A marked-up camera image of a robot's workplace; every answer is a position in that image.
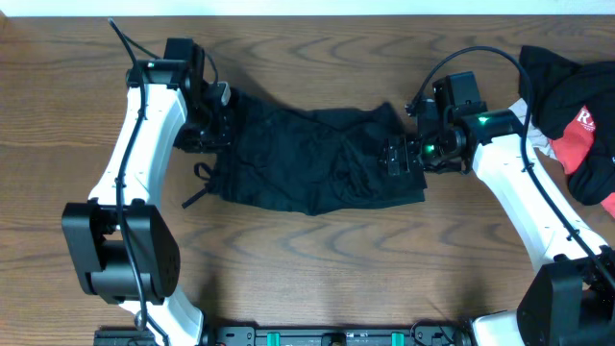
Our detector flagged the black pants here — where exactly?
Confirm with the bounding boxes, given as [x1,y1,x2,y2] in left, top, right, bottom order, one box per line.
[182,89,427,216]

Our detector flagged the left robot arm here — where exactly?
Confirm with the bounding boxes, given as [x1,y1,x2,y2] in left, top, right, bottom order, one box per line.
[61,57,231,345]

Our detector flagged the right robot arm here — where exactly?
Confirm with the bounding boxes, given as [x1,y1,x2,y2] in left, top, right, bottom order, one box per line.
[379,110,614,345]

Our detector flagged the grey white cloth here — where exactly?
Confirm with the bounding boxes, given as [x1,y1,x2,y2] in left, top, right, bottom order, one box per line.
[509,98,556,160]

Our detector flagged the black red shirt pile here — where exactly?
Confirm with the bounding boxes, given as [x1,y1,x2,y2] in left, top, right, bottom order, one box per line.
[520,45,614,214]

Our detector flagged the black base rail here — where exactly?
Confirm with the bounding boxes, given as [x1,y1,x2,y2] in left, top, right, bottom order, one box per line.
[92,322,475,346]

